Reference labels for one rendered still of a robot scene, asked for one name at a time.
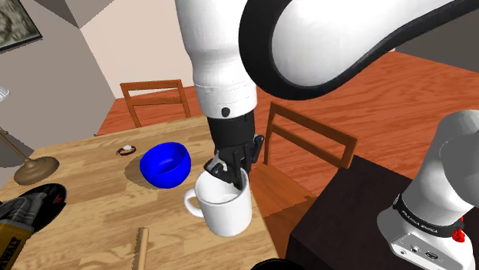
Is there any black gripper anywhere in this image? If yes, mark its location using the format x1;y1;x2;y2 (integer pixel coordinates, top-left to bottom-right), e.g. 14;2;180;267
203;110;266;191

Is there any white mug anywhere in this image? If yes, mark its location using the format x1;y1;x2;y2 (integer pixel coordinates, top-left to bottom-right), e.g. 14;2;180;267
183;167;254;238

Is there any blue bowl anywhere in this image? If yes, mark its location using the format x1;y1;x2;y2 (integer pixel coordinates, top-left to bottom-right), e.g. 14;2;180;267
139;141;193;189

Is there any wooden chair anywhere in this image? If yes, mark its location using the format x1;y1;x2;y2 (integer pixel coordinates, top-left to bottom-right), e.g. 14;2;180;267
119;78;193;129
248;100;359;219

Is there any black round object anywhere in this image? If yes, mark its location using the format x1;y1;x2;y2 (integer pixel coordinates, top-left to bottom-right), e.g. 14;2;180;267
249;258;297;270

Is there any dark robot stand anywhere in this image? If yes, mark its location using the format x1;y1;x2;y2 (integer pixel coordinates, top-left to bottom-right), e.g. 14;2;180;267
286;154;479;270

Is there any wooden table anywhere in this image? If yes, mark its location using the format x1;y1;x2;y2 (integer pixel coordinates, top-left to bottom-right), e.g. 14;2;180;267
0;114;280;270

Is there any brass floor lamp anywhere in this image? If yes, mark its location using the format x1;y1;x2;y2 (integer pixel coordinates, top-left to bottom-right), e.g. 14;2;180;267
0;85;61;186

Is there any yellow black angle grinder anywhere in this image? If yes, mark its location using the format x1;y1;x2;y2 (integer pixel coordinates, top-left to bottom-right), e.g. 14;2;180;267
0;183;68;270

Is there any small brown ring dish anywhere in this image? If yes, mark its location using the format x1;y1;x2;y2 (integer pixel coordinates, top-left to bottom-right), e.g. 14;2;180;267
115;143;137;157

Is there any wooden handled saw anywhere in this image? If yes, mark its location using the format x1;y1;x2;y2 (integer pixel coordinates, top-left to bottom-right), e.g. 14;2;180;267
130;226;150;270

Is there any framed wall picture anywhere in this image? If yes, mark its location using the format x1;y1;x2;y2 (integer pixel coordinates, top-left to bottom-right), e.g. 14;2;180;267
0;0;43;52

